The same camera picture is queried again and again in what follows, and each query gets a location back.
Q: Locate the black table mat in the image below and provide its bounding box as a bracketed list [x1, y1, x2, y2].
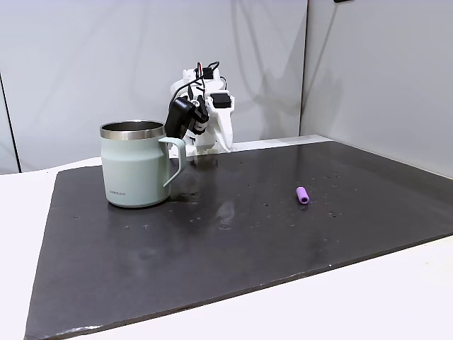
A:
[23, 140, 453, 340]

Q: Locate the black camera cable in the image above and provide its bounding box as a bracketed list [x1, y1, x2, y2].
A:
[168, 60, 221, 107]

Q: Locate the black oval camera box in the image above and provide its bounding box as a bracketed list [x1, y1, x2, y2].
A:
[164, 97, 195, 139]

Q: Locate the pale green steel-rimmed mug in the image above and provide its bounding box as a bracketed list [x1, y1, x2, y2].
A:
[99, 119, 186, 209]

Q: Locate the purple pen grip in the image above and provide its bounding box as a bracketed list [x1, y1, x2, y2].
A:
[295, 186, 311, 206]

